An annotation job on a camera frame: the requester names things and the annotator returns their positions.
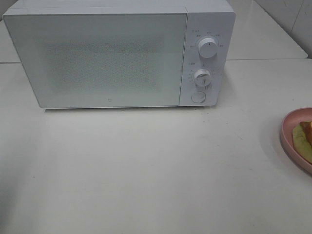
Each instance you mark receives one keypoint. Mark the round white door button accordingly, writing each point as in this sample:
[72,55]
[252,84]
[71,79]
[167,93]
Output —
[198,97]

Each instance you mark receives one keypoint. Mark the white timer knob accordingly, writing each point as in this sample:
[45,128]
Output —
[202,78]

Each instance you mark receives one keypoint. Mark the white microwave door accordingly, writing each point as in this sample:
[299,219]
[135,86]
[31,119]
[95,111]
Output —
[95,61]

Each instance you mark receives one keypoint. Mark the pink round plate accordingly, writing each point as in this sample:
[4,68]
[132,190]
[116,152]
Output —
[290,120]

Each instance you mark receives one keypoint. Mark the white bread lettuce sandwich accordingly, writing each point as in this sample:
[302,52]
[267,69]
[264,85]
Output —
[302,139]

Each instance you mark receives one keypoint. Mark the upper white power knob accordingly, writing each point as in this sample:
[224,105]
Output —
[207,47]

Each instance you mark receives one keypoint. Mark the white microwave oven body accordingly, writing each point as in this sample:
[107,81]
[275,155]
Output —
[204,18]

